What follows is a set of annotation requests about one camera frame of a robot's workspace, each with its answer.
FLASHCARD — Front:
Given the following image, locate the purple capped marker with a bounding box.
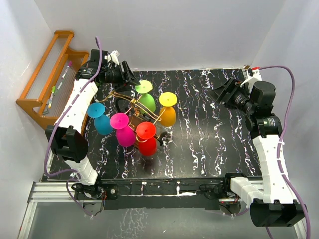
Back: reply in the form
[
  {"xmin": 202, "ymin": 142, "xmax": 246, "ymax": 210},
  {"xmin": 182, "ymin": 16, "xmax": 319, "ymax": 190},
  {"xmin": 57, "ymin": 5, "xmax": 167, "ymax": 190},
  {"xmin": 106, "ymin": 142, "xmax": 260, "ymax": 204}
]
[{"xmin": 61, "ymin": 61, "xmax": 72, "ymax": 80}]

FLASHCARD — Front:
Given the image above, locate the red wine glass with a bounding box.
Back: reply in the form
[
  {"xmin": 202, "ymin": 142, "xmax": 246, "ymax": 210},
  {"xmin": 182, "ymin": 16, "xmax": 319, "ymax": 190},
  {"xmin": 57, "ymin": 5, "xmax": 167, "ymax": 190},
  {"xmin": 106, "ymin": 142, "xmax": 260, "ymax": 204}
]
[{"xmin": 136, "ymin": 122, "xmax": 157, "ymax": 156}]

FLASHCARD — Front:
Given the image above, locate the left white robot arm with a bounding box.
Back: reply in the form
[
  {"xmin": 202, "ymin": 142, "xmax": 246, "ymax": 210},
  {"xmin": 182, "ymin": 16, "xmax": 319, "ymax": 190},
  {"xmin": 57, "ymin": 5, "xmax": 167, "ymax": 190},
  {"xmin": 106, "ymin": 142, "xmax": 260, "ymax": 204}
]
[{"xmin": 43, "ymin": 49, "xmax": 140, "ymax": 199}]

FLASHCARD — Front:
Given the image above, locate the green wine glass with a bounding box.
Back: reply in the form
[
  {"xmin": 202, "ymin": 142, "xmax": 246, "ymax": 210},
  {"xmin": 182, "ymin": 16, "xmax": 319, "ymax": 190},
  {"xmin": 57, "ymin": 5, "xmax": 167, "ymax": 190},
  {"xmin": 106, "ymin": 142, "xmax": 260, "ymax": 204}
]
[{"xmin": 135, "ymin": 80, "xmax": 156, "ymax": 113}]

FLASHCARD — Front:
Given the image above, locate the purple cable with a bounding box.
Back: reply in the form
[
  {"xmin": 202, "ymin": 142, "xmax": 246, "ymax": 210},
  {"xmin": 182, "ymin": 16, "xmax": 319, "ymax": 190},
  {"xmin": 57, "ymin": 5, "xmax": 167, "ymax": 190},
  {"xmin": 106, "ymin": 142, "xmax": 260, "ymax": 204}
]
[
  {"xmin": 43, "ymin": 36, "xmax": 105, "ymax": 220},
  {"xmin": 234, "ymin": 65, "xmax": 313, "ymax": 239}
]

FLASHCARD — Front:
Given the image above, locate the blue wine glass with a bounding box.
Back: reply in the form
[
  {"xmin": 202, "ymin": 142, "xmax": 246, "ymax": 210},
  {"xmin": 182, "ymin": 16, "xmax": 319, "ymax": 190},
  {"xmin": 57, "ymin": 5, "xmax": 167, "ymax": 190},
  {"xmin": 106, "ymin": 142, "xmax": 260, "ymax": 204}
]
[{"xmin": 87, "ymin": 103, "xmax": 113, "ymax": 135}]

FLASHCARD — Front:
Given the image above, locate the aluminium base frame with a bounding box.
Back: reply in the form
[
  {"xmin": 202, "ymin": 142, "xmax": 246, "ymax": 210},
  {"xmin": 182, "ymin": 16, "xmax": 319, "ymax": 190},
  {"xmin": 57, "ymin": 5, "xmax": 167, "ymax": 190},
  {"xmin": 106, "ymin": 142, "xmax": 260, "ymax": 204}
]
[{"xmin": 16, "ymin": 174, "xmax": 312, "ymax": 239}]

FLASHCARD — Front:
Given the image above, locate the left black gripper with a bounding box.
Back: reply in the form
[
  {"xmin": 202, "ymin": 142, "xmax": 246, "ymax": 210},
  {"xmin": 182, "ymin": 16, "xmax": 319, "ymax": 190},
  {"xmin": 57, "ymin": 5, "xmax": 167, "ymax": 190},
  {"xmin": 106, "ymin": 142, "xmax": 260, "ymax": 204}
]
[{"xmin": 103, "ymin": 62, "xmax": 141, "ymax": 93}]

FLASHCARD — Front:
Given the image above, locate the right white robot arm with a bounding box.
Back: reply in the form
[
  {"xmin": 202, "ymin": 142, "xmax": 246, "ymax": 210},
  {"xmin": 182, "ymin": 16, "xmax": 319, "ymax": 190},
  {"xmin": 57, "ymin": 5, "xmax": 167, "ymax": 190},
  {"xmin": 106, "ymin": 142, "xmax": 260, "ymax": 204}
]
[{"xmin": 209, "ymin": 78, "xmax": 305, "ymax": 227}]

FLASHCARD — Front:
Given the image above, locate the gold wire wine glass rack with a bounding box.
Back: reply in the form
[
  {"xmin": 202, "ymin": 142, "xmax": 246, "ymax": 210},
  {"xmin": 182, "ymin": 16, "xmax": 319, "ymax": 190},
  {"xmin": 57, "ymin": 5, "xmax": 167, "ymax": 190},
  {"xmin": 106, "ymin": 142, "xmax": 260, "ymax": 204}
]
[{"xmin": 98, "ymin": 90, "xmax": 163, "ymax": 143}]

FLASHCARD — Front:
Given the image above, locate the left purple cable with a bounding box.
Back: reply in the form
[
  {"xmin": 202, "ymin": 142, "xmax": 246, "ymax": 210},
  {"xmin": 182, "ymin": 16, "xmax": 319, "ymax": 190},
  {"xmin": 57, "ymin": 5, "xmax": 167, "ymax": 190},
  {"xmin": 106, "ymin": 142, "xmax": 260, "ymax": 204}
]
[{"xmin": 43, "ymin": 36, "xmax": 105, "ymax": 220}]

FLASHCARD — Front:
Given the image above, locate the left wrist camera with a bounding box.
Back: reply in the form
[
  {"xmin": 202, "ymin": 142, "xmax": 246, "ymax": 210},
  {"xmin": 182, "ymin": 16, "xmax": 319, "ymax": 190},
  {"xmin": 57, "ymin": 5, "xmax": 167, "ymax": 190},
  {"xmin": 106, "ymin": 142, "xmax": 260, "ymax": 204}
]
[{"xmin": 104, "ymin": 50, "xmax": 120, "ymax": 66}]

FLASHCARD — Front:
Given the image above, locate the wooden shelf rack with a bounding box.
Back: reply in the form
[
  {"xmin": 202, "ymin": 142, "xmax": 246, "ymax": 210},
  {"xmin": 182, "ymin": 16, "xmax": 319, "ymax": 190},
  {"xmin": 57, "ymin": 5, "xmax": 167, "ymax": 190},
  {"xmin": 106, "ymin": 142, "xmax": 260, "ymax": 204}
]
[{"xmin": 16, "ymin": 30, "xmax": 89, "ymax": 129}]

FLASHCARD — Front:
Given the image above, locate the green capped marker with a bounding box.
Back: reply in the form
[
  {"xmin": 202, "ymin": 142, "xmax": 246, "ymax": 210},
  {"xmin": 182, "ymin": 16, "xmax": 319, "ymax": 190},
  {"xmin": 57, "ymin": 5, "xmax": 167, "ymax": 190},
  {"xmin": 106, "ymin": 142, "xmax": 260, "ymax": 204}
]
[{"xmin": 48, "ymin": 86, "xmax": 56, "ymax": 108}]

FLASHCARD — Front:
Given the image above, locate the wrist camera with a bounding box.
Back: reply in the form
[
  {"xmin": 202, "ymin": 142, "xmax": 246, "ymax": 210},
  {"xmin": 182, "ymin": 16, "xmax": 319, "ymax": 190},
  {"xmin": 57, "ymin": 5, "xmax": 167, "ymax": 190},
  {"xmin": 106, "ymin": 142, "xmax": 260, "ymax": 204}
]
[
  {"xmin": 104, "ymin": 50, "xmax": 120, "ymax": 66},
  {"xmin": 240, "ymin": 66, "xmax": 262, "ymax": 89}
]

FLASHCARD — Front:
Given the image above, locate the magenta wine glass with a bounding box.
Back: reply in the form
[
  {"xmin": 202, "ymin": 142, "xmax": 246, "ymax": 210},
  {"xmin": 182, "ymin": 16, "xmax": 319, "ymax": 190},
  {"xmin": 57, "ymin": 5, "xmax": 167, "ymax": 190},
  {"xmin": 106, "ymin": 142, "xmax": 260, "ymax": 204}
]
[{"xmin": 110, "ymin": 113, "xmax": 136, "ymax": 147}]

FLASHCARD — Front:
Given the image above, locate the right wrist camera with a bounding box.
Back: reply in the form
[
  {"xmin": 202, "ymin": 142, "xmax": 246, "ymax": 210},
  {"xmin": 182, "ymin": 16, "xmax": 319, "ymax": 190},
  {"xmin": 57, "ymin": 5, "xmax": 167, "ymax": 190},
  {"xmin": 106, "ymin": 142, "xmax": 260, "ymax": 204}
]
[{"xmin": 240, "ymin": 66, "xmax": 262, "ymax": 89}]

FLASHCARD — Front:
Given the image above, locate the orange yellow wine glass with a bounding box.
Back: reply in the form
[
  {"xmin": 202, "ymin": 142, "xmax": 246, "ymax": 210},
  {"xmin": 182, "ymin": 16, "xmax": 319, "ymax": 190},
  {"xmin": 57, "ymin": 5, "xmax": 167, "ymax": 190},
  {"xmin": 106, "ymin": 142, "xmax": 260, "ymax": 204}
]
[{"xmin": 159, "ymin": 92, "xmax": 177, "ymax": 127}]

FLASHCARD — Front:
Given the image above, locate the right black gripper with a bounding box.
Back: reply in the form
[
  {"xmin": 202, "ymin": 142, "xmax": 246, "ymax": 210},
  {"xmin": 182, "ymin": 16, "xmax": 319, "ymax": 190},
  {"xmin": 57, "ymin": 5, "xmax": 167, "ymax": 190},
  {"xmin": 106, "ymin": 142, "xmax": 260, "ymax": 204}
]
[{"xmin": 207, "ymin": 78, "xmax": 255, "ymax": 115}]

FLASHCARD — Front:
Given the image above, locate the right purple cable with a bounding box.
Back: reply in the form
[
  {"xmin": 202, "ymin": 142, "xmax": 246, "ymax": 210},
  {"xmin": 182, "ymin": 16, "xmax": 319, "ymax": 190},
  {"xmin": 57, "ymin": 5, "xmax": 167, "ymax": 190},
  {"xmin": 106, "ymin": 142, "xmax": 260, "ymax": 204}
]
[{"xmin": 234, "ymin": 65, "xmax": 313, "ymax": 239}]

